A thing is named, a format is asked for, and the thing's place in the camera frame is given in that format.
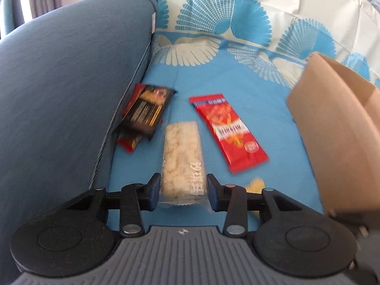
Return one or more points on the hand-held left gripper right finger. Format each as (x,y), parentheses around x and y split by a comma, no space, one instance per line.
(211,191)

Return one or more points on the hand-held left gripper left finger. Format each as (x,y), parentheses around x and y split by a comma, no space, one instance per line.
(154,191)

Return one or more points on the yellow-topped clear snack bag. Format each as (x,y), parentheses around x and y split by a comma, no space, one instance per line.
(255,185)

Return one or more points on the clear rice cracker packet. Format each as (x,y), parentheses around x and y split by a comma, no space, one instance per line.
(181,154)

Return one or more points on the small red-ended candy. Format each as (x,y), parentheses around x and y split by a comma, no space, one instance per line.
(129,143)

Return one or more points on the long red snack packet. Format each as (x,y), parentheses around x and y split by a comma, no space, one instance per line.
(231,133)

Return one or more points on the dark brown snack packet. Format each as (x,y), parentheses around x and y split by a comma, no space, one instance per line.
(145,112)

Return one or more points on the brown cardboard box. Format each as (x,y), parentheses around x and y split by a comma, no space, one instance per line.
(332,139)

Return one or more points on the blue fan-print bed sheet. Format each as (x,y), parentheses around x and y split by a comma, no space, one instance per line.
(207,74)

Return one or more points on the white fabric tag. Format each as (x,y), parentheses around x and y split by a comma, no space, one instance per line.
(153,22)

